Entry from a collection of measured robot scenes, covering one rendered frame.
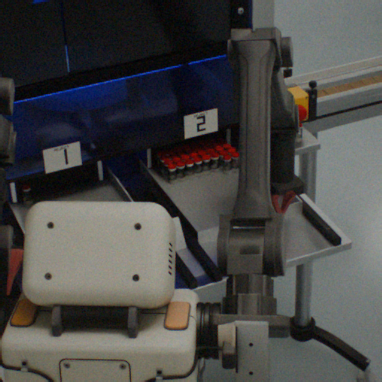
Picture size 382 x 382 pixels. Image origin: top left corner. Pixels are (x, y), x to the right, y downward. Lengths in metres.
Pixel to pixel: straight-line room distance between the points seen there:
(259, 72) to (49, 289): 0.51
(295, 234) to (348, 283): 1.31
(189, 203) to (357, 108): 0.62
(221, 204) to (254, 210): 0.76
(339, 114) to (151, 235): 1.37
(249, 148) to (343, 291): 1.93
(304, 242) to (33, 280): 0.91
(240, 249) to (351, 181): 2.54
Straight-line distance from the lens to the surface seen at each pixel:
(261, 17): 2.33
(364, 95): 2.73
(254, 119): 1.62
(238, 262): 1.54
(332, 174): 4.10
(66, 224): 1.43
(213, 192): 2.37
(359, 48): 5.15
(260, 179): 1.59
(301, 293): 3.05
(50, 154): 2.27
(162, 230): 1.42
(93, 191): 2.41
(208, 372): 2.85
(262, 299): 1.51
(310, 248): 2.20
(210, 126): 2.39
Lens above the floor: 2.18
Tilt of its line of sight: 33 degrees down
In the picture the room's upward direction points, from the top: 2 degrees counter-clockwise
